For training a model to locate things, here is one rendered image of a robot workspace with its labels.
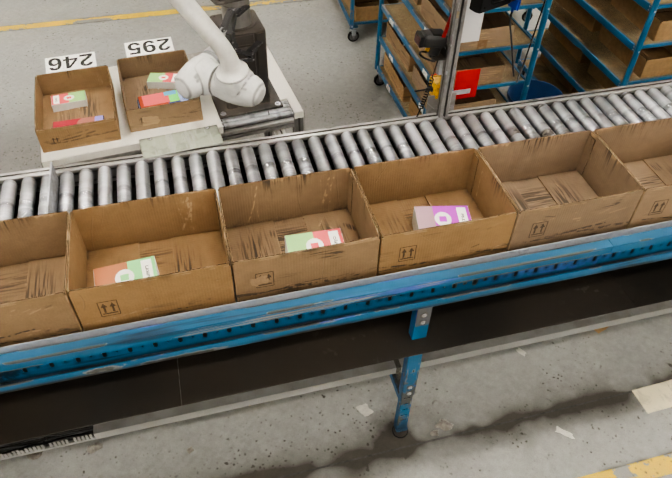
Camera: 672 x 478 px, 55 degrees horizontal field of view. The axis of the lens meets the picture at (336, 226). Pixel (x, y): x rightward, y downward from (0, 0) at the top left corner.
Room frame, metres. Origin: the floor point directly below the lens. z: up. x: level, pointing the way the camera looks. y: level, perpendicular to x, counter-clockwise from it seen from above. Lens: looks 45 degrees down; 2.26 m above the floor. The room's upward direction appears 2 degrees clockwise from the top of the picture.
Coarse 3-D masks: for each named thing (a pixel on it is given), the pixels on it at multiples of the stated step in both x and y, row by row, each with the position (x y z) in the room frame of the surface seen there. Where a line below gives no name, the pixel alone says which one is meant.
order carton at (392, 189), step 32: (416, 160) 1.49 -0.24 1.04; (448, 160) 1.52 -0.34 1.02; (480, 160) 1.50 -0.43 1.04; (384, 192) 1.46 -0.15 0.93; (416, 192) 1.49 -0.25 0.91; (448, 192) 1.52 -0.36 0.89; (480, 192) 1.46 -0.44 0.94; (384, 224) 1.36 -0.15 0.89; (448, 224) 1.21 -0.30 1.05; (480, 224) 1.23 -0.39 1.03; (512, 224) 1.26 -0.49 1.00; (384, 256) 1.16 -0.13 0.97; (416, 256) 1.19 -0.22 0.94; (448, 256) 1.21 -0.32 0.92
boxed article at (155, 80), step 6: (150, 78) 2.28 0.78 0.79; (156, 78) 2.28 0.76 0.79; (162, 78) 2.28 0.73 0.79; (168, 78) 2.28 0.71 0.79; (174, 78) 2.28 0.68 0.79; (150, 84) 2.25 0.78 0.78; (156, 84) 2.25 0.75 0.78; (162, 84) 2.25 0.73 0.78; (168, 84) 2.25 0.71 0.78; (174, 84) 2.25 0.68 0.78
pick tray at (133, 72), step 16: (128, 64) 2.33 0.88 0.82; (144, 64) 2.35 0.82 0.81; (160, 64) 2.38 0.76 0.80; (176, 64) 2.40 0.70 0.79; (128, 80) 2.31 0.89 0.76; (144, 80) 2.31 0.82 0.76; (128, 96) 2.19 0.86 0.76; (128, 112) 1.97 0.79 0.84; (144, 112) 1.98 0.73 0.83; (160, 112) 2.00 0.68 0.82; (176, 112) 2.02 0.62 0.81; (192, 112) 2.04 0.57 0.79; (144, 128) 1.98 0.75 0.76
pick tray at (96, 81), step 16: (48, 80) 2.20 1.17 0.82; (64, 80) 2.22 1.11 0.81; (80, 80) 2.24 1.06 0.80; (96, 80) 2.25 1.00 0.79; (48, 96) 2.18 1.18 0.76; (96, 96) 2.18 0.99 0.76; (112, 96) 2.05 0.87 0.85; (48, 112) 2.07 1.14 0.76; (64, 112) 2.07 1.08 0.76; (80, 112) 2.07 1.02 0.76; (96, 112) 2.07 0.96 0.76; (112, 112) 2.08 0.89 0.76; (48, 128) 1.96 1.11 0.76; (64, 128) 1.86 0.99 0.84; (80, 128) 1.87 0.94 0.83; (96, 128) 1.89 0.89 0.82; (112, 128) 1.91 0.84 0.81; (48, 144) 1.83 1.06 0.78; (64, 144) 1.85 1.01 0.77; (80, 144) 1.87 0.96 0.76
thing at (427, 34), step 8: (416, 32) 2.18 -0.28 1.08; (424, 32) 2.17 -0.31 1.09; (432, 32) 2.17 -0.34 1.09; (440, 32) 2.18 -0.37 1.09; (416, 40) 2.16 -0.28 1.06; (424, 40) 2.14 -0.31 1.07; (432, 40) 2.14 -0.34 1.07; (440, 40) 2.15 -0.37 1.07; (432, 48) 2.16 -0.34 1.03; (440, 48) 2.17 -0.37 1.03; (432, 56) 2.16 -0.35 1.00
